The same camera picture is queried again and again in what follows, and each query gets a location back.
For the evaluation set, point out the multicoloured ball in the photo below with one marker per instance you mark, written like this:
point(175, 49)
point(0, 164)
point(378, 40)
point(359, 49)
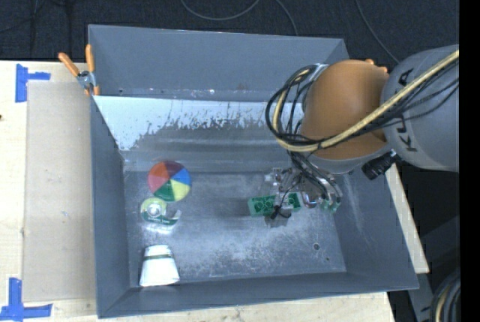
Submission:
point(169, 181)

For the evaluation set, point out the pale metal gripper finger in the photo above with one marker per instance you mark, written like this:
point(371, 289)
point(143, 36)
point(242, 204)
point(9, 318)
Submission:
point(274, 175)
point(277, 221)

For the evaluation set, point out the black cylinder on white bracket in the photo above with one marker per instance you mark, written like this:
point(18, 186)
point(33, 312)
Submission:
point(378, 165)

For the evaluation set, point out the green clear tape dispenser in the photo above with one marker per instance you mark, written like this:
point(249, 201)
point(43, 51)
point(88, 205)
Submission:
point(154, 211)

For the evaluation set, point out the grey metal bin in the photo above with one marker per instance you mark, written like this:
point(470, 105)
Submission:
point(225, 249)

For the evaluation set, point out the green toy brick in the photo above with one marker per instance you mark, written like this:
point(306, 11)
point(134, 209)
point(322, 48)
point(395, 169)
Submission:
point(261, 205)

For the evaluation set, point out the white paper cup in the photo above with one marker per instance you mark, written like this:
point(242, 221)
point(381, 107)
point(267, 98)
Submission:
point(159, 268)

